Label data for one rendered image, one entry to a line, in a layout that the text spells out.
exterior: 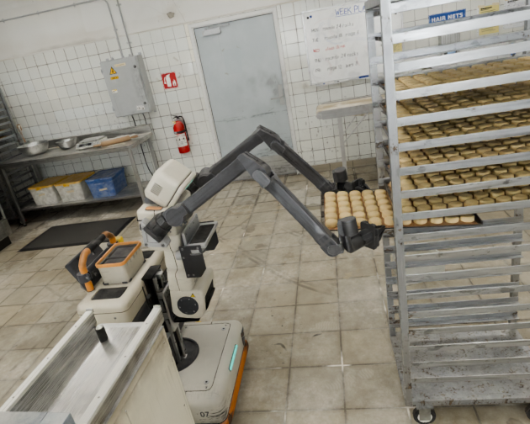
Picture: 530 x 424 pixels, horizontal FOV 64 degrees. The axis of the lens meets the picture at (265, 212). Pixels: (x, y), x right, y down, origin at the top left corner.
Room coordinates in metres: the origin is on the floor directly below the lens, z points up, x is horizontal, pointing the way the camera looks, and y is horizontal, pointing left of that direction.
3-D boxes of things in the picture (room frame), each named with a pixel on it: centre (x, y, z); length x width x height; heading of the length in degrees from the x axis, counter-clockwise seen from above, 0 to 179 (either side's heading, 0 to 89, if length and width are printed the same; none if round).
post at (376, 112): (1.86, -0.57, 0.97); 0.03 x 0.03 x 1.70; 79
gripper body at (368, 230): (1.40, -0.35, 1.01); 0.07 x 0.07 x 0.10; 34
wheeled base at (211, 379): (1.86, 0.63, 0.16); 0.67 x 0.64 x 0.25; 79
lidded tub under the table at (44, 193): (5.71, 2.84, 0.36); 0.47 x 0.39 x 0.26; 167
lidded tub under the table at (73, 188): (5.63, 2.45, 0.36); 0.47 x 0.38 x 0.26; 169
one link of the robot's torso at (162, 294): (1.88, 0.45, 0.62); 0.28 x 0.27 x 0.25; 169
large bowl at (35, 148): (5.69, 2.84, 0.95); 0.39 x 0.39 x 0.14
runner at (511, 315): (1.77, -0.86, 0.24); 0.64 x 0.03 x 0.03; 79
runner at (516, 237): (1.77, -0.86, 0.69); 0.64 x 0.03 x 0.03; 79
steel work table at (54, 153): (5.60, 2.30, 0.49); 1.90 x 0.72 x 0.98; 79
